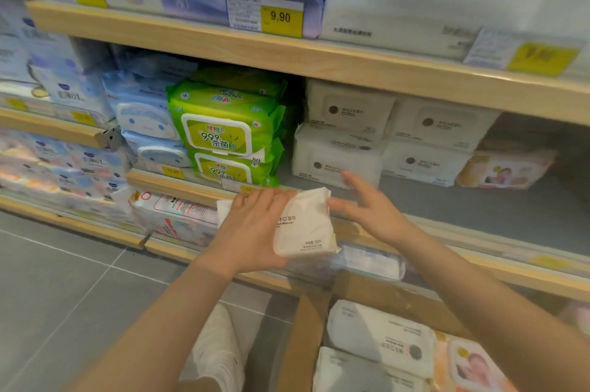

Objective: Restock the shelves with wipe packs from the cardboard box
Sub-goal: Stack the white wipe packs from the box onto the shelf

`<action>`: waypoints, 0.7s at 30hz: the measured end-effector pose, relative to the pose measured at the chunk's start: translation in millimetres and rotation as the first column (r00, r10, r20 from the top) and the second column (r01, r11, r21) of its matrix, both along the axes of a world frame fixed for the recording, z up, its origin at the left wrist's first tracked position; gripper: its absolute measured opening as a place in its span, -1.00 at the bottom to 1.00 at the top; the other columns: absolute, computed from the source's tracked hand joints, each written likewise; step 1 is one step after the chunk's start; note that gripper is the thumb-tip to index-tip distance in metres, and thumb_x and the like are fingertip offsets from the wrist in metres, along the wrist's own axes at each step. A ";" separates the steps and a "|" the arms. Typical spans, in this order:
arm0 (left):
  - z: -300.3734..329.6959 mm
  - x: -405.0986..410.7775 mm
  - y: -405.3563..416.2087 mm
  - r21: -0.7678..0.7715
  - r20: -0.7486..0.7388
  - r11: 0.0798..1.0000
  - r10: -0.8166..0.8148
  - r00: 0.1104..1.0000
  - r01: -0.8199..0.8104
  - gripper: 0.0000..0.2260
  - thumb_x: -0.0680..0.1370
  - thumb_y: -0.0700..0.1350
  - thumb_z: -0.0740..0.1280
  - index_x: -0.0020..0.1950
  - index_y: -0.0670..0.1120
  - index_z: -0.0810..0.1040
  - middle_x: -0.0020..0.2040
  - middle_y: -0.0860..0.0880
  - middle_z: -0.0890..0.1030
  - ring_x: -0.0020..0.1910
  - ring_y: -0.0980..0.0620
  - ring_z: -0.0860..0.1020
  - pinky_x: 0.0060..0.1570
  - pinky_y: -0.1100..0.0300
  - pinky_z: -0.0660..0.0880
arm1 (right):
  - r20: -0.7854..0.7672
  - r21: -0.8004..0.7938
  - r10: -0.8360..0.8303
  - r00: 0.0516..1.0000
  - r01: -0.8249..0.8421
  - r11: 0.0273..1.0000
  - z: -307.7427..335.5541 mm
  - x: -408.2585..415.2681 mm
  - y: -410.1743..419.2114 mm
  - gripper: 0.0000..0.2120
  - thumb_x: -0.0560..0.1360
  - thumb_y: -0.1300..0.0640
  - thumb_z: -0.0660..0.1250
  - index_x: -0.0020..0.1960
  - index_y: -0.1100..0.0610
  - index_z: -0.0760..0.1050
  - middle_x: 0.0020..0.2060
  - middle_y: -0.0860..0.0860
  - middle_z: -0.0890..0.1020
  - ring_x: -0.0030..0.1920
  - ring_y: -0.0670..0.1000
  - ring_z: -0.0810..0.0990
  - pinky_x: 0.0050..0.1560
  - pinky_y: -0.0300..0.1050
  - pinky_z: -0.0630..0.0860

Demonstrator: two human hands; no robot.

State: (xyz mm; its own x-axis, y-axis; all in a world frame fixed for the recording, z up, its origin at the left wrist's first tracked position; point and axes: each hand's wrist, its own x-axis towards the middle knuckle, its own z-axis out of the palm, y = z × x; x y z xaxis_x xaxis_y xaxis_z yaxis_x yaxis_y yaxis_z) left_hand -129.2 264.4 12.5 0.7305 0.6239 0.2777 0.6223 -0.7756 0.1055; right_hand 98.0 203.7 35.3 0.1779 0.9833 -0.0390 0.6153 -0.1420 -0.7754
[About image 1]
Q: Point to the person's right hand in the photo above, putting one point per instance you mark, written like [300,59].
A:
[375,216]

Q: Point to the person's left hand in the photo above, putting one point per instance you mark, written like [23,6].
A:
[251,230]

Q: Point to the brown cardboard box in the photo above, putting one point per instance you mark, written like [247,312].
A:
[401,299]

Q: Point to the orange baby wipes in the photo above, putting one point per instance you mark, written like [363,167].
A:
[470,368]
[507,170]

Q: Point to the wooden store shelving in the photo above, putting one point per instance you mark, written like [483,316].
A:
[322,59]

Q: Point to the person's left forearm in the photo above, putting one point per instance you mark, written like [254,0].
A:
[152,336]

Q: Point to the person's right forearm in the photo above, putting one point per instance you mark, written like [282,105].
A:
[498,318]

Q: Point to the neighbouring wooden shelf unit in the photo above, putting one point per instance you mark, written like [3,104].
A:
[50,126]

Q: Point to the white pack with blue print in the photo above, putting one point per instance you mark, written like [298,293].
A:
[364,262]

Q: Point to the clear pack with red print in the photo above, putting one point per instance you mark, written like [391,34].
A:
[175,218]

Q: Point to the stack of small pastel packs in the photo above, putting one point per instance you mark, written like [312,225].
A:
[60,165]

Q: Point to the stack of blue logo packs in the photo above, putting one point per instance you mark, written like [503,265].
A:
[69,82]

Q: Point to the stack of blue white packs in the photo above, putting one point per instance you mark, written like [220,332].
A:
[23,36]

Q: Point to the grey metal shelf bracket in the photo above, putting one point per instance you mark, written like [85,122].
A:
[110,138]

